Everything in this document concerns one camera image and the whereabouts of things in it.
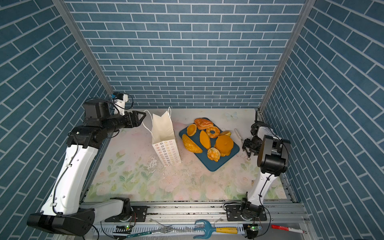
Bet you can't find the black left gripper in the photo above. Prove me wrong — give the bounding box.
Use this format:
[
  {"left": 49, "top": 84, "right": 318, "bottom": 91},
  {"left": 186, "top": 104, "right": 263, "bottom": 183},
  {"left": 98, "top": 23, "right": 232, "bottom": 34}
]
[{"left": 100, "top": 110, "right": 146, "bottom": 135}]

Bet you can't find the white paper bag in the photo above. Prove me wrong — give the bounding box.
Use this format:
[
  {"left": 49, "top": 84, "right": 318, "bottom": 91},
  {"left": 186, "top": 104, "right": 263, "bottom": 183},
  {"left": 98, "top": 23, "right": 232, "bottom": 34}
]
[{"left": 143, "top": 107, "right": 182, "bottom": 167}]

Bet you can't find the oval orange bread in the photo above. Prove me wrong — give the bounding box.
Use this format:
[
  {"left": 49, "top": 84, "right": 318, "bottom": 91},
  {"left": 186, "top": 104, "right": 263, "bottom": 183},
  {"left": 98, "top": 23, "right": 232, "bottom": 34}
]
[{"left": 200, "top": 130, "right": 211, "bottom": 150}]

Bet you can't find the small round orange bun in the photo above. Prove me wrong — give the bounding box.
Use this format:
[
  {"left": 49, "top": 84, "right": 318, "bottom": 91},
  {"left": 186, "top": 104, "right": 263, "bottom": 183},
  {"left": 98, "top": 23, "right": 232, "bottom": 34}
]
[{"left": 187, "top": 124, "right": 197, "bottom": 137}]

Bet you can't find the braided brown pastry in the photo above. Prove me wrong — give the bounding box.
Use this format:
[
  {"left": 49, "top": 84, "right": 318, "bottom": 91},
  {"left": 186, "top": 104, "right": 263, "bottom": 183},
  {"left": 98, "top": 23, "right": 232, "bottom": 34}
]
[{"left": 194, "top": 118, "right": 214, "bottom": 130}]

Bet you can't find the long oval yellow bread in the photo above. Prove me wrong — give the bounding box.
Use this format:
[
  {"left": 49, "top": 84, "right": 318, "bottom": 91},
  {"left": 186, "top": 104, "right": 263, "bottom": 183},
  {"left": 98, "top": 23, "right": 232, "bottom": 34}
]
[{"left": 182, "top": 134, "right": 203, "bottom": 154}]

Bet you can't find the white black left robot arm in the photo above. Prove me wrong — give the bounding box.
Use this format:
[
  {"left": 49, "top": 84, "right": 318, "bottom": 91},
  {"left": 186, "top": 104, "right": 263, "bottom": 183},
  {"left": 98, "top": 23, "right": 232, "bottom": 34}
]
[{"left": 27, "top": 98, "right": 146, "bottom": 237}]

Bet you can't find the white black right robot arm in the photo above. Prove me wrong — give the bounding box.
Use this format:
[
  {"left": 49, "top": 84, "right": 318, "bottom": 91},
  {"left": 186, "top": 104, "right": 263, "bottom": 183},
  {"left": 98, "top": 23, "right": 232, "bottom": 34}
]
[{"left": 240, "top": 120, "right": 291, "bottom": 220}]

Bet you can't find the small orange bread wedge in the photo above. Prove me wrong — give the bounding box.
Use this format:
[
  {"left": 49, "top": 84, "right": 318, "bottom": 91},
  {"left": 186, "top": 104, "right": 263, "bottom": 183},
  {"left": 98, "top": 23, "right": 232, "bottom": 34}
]
[{"left": 219, "top": 131, "right": 232, "bottom": 137}]

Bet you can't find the knotted yellow bread roll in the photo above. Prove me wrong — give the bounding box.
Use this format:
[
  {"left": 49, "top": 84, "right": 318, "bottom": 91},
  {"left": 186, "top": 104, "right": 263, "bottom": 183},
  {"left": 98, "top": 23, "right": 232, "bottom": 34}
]
[{"left": 207, "top": 148, "right": 221, "bottom": 162}]

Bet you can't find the large round orange cake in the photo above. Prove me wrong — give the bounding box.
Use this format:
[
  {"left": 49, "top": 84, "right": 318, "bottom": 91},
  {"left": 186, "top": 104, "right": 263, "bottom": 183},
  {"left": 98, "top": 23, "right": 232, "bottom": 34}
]
[{"left": 214, "top": 135, "right": 234, "bottom": 157}]

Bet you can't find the dark teal tray mat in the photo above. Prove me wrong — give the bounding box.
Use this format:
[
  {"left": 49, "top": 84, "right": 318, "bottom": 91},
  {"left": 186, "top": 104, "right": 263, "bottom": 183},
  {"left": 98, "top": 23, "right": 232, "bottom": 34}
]
[{"left": 179, "top": 118, "right": 240, "bottom": 172}]

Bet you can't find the red white marker pen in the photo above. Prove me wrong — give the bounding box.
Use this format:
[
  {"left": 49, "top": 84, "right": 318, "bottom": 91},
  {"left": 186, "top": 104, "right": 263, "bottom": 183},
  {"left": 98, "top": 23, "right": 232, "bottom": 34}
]
[{"left": 271, "top": 225, "right": 307, "bottom": 234}]

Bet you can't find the teal yellow garden fork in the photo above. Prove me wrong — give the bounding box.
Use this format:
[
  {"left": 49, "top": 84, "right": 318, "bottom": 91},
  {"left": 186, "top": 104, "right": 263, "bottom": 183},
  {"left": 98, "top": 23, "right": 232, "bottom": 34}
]
[{"left": 193, "top": 220, "right": 238, "bottom": 240}]

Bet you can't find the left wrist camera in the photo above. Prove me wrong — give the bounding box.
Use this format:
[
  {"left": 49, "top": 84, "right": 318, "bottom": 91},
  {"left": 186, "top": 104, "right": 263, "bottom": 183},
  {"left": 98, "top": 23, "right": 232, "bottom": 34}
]
[{"left": 111, "top": 92, "right": 129, "bottom": 116}]

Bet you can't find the ring doughnut bread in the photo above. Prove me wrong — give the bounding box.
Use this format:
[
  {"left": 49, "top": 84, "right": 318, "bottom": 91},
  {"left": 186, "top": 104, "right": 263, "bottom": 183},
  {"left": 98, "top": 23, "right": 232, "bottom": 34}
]
[{"left": 206, "top": 126, "right": 221, "bottom": 139}]

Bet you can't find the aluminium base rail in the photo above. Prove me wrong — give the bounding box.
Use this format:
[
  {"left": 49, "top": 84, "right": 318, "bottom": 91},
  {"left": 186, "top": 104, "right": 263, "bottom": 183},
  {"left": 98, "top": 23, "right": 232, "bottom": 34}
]
[{"left": 59, "top": 200, "right": 310, "bottom": 224}]

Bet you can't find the metal fork green handle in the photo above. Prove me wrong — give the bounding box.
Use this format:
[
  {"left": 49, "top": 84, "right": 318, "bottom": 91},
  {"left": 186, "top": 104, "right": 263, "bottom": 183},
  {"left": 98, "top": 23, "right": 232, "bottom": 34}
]
[{"left": 126, "top": 227, "right": 173, "bottom": 239}]

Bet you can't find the aluminium corner post left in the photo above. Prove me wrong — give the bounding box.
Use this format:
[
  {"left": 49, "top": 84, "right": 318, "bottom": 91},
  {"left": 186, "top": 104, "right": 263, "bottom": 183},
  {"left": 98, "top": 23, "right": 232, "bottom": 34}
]
[{"left": 52, "top": 0, "right": 113, "bottom": 95}]

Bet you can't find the aluminium corner post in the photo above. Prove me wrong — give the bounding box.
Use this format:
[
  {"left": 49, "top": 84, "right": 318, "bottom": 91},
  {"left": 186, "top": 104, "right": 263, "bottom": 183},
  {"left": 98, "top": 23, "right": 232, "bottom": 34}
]
[
  {"left": 259, "top": 0, "right": 316, "bottom": 113},
  {"left": 52, "top": 0, "right": 113, "bottom": 95}
]

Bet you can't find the aluminium corner post right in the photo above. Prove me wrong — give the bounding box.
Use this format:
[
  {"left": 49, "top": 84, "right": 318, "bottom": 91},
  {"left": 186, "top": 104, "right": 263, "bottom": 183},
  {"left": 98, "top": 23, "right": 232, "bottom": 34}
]
[{"left": 259, "top": 0, "right": 316, "bottom": 113}]

